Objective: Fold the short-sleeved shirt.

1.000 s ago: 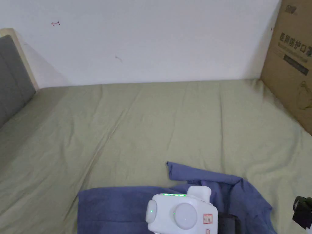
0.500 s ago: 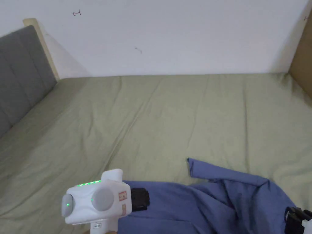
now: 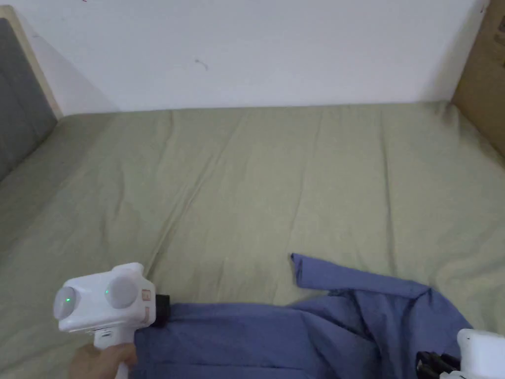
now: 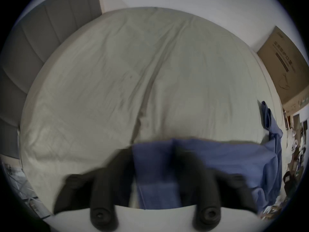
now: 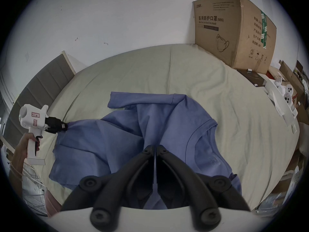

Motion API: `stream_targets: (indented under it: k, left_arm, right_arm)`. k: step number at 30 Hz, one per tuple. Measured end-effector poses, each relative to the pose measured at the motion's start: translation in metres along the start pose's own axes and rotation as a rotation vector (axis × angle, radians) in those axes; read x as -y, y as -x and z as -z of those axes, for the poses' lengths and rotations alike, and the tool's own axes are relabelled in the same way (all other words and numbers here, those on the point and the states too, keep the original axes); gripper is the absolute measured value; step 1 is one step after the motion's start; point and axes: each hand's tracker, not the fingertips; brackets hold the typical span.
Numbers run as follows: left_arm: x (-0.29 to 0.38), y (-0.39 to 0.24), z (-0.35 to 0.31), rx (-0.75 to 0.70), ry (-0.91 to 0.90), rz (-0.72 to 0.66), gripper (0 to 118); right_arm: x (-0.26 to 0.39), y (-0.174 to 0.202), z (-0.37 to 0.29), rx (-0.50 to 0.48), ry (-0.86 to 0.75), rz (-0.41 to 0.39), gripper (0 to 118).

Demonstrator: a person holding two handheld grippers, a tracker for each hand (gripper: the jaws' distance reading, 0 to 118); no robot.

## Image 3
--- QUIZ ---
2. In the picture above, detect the grey padded headboard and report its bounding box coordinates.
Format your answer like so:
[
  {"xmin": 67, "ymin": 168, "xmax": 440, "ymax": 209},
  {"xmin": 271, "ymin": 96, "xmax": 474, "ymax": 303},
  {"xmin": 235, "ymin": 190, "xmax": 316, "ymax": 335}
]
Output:
[{"xmin": 0, "ymin": 4, "xmax": 64, "ymax": 183}]

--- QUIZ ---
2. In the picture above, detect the brown cardboard carton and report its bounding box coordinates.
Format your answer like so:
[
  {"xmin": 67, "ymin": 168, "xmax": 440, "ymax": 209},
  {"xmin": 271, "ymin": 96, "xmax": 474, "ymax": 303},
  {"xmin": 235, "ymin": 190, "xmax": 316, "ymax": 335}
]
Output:
[{"xmin": 450, "ymin": 0, "xmax": 505, "ymax": 155}]

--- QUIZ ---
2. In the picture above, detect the bed with pale green sheet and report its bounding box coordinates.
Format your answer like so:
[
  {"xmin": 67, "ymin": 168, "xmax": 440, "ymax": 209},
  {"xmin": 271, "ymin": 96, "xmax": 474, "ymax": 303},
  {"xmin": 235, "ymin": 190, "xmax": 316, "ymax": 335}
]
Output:
[{"xmin": 0, "ymin": 100, "xmax": 505, "ymax": 379}]

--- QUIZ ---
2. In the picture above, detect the person's left hand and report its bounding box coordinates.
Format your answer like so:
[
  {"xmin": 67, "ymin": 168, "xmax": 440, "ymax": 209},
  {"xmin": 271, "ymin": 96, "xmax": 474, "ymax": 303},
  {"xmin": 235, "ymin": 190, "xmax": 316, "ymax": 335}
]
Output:
[{"xmin": 68, "ymin": 343, "xmax": 139, "ymax": 379}]

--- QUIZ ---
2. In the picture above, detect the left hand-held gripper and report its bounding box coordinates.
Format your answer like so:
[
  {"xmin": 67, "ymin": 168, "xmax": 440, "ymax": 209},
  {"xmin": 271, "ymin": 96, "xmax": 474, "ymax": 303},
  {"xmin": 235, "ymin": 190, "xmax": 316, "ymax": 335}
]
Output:
[{"xmin": 54, "ymin": 263, "xmax": 171, "ymax": 379}]

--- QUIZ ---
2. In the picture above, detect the blue shirt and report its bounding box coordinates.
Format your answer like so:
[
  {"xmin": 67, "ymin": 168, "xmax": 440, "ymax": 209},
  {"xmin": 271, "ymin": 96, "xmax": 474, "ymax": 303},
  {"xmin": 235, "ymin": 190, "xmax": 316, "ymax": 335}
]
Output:
[{"xmin": 125, "ymin": 253, "xmax": 474, "ymax": 379}]

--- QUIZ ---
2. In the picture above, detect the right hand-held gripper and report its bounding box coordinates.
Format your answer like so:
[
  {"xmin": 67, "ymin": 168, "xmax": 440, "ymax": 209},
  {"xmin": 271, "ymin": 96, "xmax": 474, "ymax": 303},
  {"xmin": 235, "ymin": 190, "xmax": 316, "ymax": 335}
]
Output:
[{"xmin": 416, "ymin": 328, "xmax": 505, "ymax": 379}]

